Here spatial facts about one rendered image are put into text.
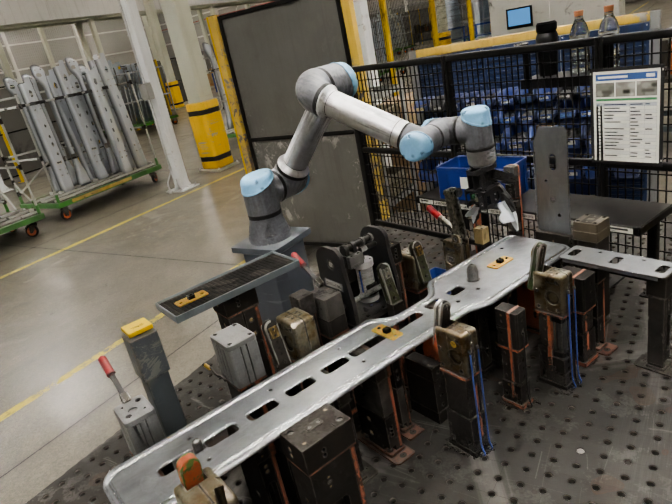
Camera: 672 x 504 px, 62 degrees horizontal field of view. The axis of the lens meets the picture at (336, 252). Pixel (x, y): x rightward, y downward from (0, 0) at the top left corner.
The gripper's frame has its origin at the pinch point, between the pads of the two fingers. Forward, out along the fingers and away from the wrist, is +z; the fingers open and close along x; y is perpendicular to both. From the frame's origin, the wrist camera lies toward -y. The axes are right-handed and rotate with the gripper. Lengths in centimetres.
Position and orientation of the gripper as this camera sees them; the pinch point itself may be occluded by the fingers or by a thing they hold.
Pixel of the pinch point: (496, 226)
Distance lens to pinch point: 167.4
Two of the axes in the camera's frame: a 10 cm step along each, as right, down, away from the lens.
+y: -7.5, 4.3, -5.0
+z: 2.4, 8.8, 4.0
